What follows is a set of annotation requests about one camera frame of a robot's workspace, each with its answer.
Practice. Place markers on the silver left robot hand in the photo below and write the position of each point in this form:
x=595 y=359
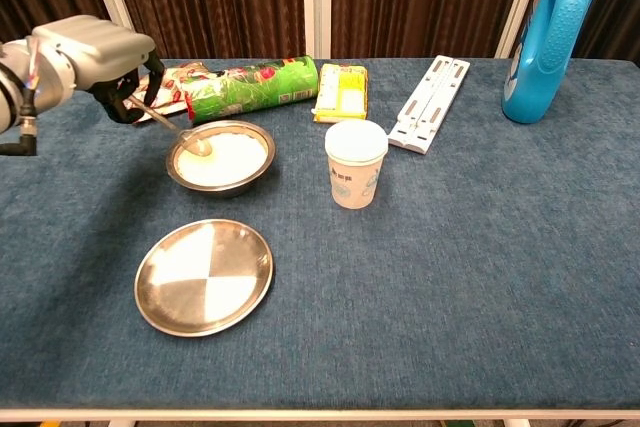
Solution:
x=100 y=54

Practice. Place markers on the white lidded paper cup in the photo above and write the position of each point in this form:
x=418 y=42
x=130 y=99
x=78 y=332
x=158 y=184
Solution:
x=355 y=172

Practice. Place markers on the red white snack bag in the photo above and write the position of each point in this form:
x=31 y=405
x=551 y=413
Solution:
x=175 y=89

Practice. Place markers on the stainless steel plate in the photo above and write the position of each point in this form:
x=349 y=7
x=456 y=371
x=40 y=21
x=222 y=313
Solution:
x=200 y=277

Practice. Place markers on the clear plastic spoon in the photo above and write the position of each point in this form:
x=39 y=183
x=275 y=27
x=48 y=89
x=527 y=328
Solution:
x=165 y=123

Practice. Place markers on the blue tablecloth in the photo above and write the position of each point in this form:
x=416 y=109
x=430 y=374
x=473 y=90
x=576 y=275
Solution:
x=450 y=247

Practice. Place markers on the blue detergent bottle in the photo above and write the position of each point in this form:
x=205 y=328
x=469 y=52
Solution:
x=545 y=47

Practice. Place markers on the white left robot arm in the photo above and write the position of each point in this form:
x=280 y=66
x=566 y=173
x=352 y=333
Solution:
x=12 y=92

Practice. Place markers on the yellow white box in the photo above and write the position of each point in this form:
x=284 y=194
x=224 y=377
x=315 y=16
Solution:
x=345 y=92

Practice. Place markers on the stainless steel bowl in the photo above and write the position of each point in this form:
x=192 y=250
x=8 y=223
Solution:
x=220 y=191

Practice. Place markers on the green chip can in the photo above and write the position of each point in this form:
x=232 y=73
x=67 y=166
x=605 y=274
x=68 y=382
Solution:
x=250 y=87

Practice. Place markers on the white folding stand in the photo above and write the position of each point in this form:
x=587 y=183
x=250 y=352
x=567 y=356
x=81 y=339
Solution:
x=430 y=102

